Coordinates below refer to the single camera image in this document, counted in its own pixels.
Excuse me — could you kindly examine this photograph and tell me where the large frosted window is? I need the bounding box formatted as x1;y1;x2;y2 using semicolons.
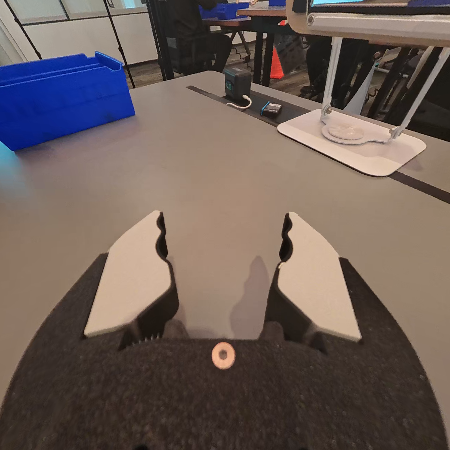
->
0;0;159;65

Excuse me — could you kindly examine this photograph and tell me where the blue plastic bin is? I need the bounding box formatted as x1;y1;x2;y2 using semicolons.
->
200;3;251;20
0;51;136;152

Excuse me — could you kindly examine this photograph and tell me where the orange traffic cone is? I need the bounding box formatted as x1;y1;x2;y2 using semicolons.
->
270;46;285;79

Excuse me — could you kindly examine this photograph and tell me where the thin black stand pole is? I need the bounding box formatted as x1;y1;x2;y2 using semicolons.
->
4;0;43;60
104;0;136;88

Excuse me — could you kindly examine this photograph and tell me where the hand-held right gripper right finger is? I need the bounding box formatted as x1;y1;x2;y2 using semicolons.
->
269;212;363;344

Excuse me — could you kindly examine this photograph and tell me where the wooden top office desk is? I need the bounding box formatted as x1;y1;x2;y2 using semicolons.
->
202;7;287;86

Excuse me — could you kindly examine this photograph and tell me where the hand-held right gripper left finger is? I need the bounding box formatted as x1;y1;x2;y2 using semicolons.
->
84;210;180;338

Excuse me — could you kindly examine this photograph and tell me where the black device with green ring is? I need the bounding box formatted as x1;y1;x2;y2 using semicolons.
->
224;68;252;103

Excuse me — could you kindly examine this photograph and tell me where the thick black vertical pole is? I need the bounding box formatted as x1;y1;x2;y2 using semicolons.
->
146;0;174;81

